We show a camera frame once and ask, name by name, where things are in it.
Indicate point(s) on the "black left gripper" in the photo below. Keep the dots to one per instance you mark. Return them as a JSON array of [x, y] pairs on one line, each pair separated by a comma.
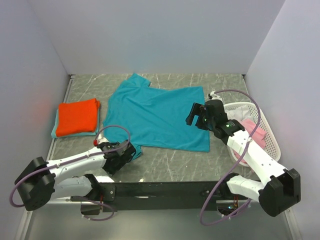
[[112, 170]]

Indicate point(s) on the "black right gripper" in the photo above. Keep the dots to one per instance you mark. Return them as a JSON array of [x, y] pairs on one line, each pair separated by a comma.
[[196, 109]]

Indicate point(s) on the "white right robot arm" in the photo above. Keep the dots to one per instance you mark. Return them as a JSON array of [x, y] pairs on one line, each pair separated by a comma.
[[277, 189]]

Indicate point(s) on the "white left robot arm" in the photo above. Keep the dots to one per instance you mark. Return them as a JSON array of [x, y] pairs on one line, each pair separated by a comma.
[[42, 181]]

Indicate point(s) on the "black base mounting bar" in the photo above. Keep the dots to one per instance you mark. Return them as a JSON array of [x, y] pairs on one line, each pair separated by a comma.
[[110, 197]]

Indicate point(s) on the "white t shirt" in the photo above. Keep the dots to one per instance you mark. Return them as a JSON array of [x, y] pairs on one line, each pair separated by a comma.
[[240, 114]]

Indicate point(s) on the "folded orange t shirt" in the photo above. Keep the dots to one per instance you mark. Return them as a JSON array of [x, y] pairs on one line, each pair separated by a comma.
[[76, 120]]

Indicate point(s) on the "white plastic laundry basket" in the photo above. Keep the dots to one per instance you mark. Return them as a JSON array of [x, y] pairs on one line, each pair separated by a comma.
[[272, 147]]

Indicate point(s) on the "pink t shirt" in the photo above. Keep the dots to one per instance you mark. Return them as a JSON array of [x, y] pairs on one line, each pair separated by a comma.
[[259, 134]]

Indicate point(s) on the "folded light teal t shirt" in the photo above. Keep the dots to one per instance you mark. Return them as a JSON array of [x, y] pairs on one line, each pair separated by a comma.
[[75, 133]]

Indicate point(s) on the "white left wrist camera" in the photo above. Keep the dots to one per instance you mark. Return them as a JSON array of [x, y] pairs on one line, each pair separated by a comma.
[[99, 140]]

